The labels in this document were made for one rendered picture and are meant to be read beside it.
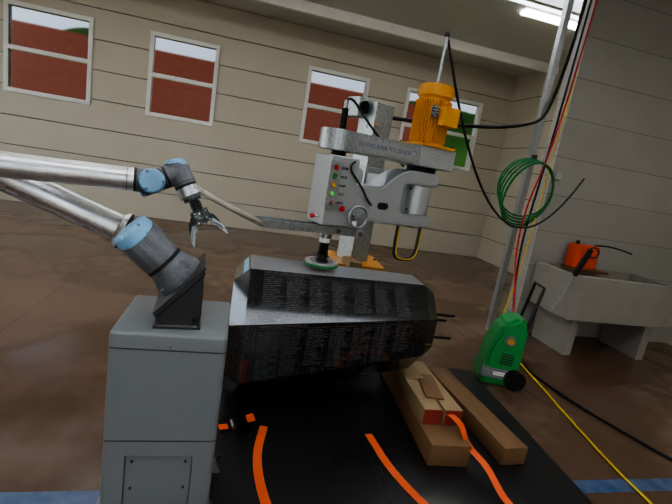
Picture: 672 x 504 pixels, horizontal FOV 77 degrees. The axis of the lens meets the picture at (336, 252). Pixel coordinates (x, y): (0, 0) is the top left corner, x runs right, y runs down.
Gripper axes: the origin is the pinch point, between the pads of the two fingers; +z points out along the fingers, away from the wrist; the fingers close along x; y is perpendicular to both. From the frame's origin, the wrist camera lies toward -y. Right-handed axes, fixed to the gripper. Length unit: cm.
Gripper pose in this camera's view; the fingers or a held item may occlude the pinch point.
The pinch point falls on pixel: (211, 241)
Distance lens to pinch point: 191.0
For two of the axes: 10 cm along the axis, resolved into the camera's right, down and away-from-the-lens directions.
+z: 3.9, 9.1, 1.3
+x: 8.6, -4.1, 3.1
